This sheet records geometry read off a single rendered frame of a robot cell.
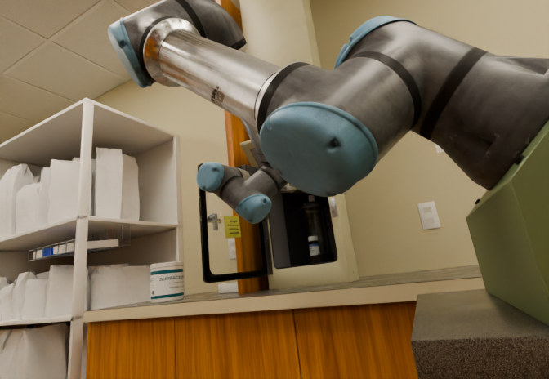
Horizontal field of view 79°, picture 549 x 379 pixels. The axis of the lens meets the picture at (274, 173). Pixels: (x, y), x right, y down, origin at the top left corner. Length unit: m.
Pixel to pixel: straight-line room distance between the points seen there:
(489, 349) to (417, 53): 0.30
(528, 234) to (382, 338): 0.69
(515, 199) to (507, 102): 0.14
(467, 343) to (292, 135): 0.22
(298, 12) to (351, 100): 1.30
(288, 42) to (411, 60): 1.18
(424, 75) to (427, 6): 1.56
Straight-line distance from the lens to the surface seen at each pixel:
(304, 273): 1.27
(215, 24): 0.70
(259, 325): 1.06
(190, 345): 1.23
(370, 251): 1.63
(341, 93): 0.35
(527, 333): 0.29
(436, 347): 0.28
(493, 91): 0.41
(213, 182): 0.81
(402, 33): 0.45
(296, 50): 1.53
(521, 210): 0.29
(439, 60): 0.43
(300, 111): 0.33
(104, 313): 1.50
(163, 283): 1.47
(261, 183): 0.80
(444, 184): 1.61
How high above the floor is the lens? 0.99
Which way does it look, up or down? 17 degrees up
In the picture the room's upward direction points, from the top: 7 degrees counter-clockwise
